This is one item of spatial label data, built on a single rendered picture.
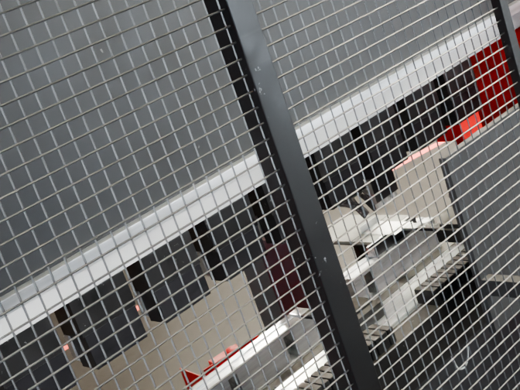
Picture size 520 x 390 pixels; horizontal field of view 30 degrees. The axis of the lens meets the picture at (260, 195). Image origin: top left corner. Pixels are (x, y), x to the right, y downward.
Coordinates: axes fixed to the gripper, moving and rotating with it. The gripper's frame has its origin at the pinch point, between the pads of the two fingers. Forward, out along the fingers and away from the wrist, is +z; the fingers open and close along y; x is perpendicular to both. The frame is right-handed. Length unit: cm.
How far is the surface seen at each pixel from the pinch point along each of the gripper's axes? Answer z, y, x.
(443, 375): 49, -6, 22
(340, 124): -15.3, -12.4, -29.0
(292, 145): 12, -97, -101
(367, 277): 16.2, -17.7, 1.1
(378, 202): 3.1, -4.8, -9.7
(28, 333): -12, -116, -26
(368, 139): -9.2, -3.9, -23.9
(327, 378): 35, -77, -37
